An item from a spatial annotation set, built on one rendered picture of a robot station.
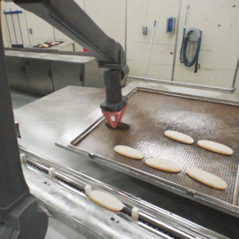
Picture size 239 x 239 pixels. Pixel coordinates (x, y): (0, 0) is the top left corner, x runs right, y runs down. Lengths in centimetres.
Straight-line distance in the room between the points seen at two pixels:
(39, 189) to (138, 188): 27
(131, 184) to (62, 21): 47
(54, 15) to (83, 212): 41
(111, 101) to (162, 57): 365
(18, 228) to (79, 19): 37
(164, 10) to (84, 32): 386
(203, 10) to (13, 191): 397
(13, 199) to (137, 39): 429
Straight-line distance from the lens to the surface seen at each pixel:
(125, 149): 62
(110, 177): 66
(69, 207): 53
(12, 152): 32
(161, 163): 58
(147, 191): 62
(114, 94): 66
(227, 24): 402
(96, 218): 50
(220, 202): 53
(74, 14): 43
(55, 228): 55
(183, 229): 51
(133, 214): 51
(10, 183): 34
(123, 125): 72
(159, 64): 432
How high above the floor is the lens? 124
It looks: 24 degrees down
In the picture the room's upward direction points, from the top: straight up
